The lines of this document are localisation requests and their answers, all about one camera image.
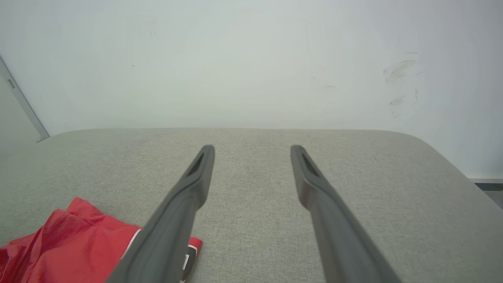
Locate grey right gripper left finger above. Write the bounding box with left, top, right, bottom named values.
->
left=105, top=144, right=216, bottom=283

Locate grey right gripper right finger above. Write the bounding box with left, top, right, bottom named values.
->
left=290, top=145, right=402, bottom=283

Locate red basketball jersey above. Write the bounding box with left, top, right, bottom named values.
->
left=0, top=197, right=203, bottom=283

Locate grey wall baseboard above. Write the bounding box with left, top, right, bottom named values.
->
left=470, top=178, right=503, bottom=193

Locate grey metal wall trim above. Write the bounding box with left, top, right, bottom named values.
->
left=0, top=55, right=50, bottom=143

